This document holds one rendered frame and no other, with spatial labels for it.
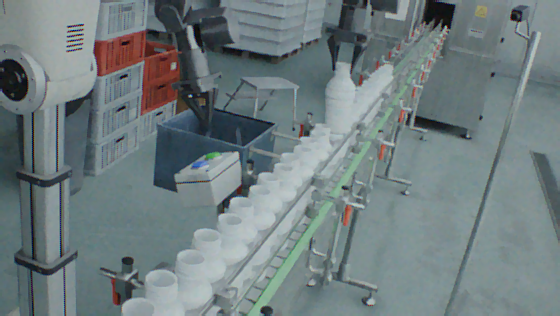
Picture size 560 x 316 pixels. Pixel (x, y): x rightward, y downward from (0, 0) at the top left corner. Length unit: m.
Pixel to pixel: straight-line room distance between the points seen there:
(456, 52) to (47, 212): 4.78
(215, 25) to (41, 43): 0.40
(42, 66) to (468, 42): 4.87
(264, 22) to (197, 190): 6.76
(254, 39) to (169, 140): 6.09
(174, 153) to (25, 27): 0.73
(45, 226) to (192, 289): 0.83
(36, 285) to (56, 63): 0.62
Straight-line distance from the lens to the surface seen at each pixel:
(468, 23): 5.70
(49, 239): 1.49
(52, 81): 1.28
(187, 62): 1.07
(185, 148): 1.75
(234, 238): 0.77
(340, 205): 1.09
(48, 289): 1.55
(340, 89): 1.25
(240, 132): 1.99
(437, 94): 5.80
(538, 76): 11.38
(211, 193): 1.03
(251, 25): 7.79
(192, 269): 0.67
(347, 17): 1.23
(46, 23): 1.23
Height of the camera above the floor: 1.53
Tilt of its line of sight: 21 degrees down
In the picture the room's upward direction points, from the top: 9 degrees clockwise
